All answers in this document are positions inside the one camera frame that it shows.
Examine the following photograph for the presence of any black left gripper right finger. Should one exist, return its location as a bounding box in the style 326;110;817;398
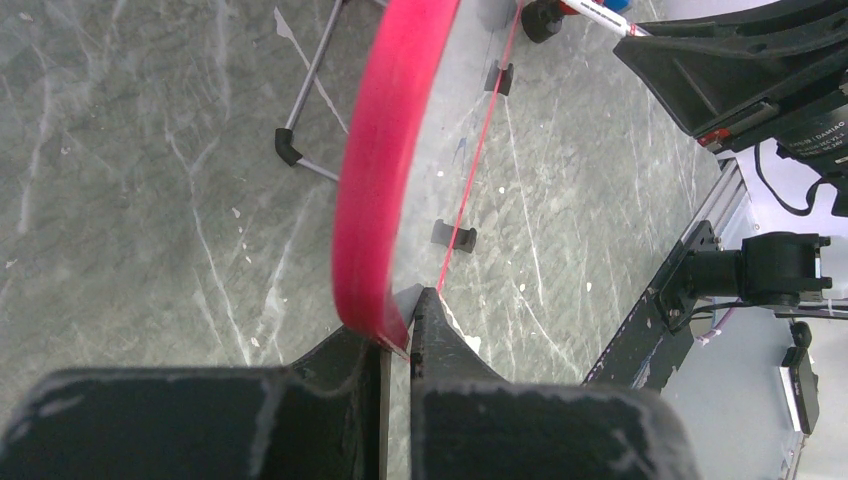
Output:
410;288;701;479

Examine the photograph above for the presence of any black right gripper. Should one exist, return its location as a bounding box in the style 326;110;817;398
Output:
614;0;847;217

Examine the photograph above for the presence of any blue square block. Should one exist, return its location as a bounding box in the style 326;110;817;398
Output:
602;0;632;14

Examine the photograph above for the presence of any black base beam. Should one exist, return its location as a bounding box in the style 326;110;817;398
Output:
583;220;718;391

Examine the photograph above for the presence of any aluminium base frame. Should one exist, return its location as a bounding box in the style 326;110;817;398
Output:
661;152;847;479

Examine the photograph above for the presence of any white blue whiteboard marker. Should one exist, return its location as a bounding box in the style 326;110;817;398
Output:
565;0;650;37

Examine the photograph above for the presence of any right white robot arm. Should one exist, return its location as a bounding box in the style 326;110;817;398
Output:
614;1;847;307

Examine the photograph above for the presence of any black device on floor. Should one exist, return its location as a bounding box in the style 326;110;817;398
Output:
780;321;820;436

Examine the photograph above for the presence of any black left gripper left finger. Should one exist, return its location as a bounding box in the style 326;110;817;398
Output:
1;328;390;479

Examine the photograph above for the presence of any pink-framed whiteboard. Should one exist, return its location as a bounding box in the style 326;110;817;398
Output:
331;1;522;353

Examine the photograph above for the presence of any black whiteboard foot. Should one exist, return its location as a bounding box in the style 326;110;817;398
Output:
430;219;478;254
484;60;514;97

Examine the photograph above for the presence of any grey wire whiteboard stand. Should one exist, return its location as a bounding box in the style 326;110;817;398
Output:
273;0;389;183

